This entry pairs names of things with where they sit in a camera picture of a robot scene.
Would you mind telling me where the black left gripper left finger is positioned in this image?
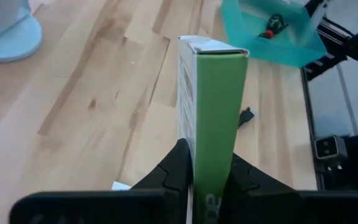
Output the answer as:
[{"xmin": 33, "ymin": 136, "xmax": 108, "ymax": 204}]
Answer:
[{"xmin": 131, "ymin": 138, "xmax": 195, "ymax": 224}]

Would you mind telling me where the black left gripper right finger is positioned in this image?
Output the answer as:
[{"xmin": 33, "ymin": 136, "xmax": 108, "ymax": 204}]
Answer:
[{"xmin": 222, "ymin": 152, "xmax": 301, "ymax": 224}]

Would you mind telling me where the black USB cable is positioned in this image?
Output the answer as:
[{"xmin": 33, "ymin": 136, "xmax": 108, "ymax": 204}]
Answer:
[{"xmin": 237, "ymin": 106, "xmax": 256, "ymax": 129}]

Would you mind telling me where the white and green box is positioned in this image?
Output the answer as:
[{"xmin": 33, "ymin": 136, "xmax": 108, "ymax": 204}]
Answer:
[{"xmin": 177, "ymin": 34, "xmax": 250, "ymax": 224}]

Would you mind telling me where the teal plastic bin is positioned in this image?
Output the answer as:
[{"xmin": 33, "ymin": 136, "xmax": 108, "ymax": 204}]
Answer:
[{"xmin": 220, "ymin": 0, "xmax": 328, "ymax": 69}]

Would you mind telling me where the black cable with red tie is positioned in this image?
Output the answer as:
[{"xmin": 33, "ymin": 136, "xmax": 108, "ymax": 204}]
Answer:
[{"xmin": 257, "ymin": 12, "xmax": 289, "ymax": 40}]

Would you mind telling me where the black aluminium table frame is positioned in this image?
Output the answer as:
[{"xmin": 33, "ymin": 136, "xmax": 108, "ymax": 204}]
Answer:
[{"xmin": 301, "ymin": 0, "xmax": 358, "ymax": 191}]

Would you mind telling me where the grey table-level camera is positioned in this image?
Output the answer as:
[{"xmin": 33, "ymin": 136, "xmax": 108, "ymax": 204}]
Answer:
[{"xmin": 313, "ymin": 134, "xmax": 350, "ymax": 174}]

